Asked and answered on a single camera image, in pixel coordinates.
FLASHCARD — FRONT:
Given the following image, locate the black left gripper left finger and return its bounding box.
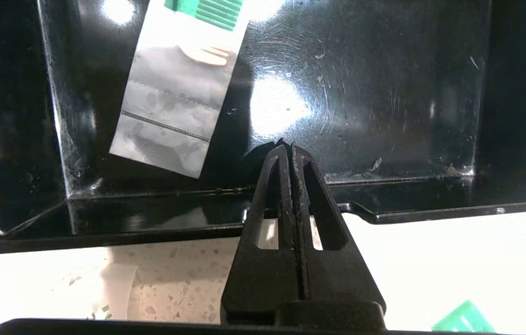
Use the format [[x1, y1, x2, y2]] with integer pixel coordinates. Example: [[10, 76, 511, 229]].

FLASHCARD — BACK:
[[220, 144, 302, 326]]

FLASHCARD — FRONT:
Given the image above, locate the black glossy box drawer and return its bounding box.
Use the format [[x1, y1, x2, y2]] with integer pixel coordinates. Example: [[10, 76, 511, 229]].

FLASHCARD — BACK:
[[0, 0, 526, 257]]

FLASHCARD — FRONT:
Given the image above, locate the flat silver sachet green label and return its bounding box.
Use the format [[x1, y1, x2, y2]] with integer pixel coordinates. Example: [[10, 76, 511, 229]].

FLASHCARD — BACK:
[[108, 0, 250, 180]]

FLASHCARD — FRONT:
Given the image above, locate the small square green-label packet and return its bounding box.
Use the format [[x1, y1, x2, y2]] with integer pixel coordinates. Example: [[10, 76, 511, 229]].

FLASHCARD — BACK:
[[54, 262, 139, 322]]

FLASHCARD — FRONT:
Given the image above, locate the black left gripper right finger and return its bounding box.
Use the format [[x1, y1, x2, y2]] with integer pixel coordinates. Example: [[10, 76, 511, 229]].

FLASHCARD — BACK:
[[290, 141, 387, 326]]

